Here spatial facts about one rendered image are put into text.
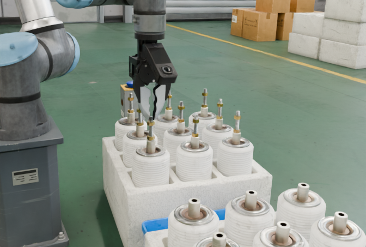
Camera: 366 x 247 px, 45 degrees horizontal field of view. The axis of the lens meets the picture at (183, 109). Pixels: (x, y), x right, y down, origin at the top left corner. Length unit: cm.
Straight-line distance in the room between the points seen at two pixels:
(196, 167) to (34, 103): 43
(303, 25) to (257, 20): 80
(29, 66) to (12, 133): 16
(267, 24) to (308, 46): 92
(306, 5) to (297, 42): 108
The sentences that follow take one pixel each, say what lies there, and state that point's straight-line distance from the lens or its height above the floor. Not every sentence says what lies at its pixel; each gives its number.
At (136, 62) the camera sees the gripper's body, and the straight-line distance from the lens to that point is 105.
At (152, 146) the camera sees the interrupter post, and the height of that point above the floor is 27.
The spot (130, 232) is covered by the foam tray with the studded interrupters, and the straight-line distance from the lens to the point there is 112.
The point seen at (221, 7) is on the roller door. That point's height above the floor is 20.
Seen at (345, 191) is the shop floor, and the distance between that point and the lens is 160.
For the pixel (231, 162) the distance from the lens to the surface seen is 117.
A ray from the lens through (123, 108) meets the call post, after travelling 147.
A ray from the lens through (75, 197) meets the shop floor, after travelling 145.
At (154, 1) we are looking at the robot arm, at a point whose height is 62.
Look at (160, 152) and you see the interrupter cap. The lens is 111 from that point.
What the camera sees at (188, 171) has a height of 20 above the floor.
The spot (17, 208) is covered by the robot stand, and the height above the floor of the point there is 13.
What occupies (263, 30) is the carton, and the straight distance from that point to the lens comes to 485.
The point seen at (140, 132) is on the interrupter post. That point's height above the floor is 26.
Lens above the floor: 68
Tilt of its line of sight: 17 degrees down
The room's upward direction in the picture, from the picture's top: 2 degrees clockwise
